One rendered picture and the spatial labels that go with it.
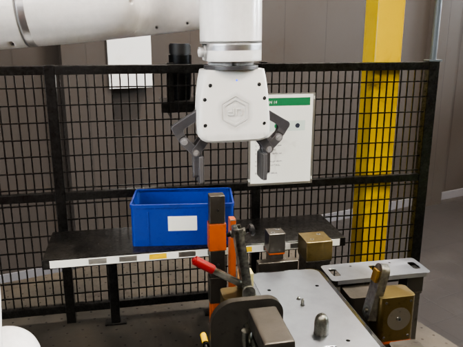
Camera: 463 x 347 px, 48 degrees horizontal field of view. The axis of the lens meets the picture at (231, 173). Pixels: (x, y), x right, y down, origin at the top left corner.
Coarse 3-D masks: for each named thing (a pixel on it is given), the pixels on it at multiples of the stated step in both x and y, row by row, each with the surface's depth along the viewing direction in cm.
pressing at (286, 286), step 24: (264, 288) 134; (288, 288) 134; (312, 288) 134; (336, 288) 134; (288, 312) 122; (312, 312) 122; (336, 312) 122; (312, 336) 113; (336, 336) 113; (360, 336) 113
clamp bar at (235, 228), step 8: (232, 232) 117; (240, 232) 116; (248, 232) 118; (240, 240) 116; (240, 248) 117; (240, 256) 117; (240, 264) 118; (248, 264) 118; (240, 272) 118; (248, 272) 119; (248, 280) 119
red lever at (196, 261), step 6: (192, 258) 117; (198, 258) 117; (198, 264) 116; (204, 264) 117; (210, 264) 118; (204, 270) 118; (210, 270) 117; (216, 270) 118; (222, 276) 119; (228, 276) 119; (234, 282) 120; (240, 282) 120
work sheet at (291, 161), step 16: (272, 96) 167; (288, 96) 168; (304, 96) 169; (288, 112) 169; (304, 112) 171; (272, 128) 170; (288, 128) 171; (304, 128) 172; (256, 144) 170; (288, 144) 172; (304, 144) 173; (256, 160) 172; (272, 160) 173; (288, 160) 174; (304, 160) 175; (256, 176) 173; (272, 176) 174; (288, 176) 175; (304, 176) 176
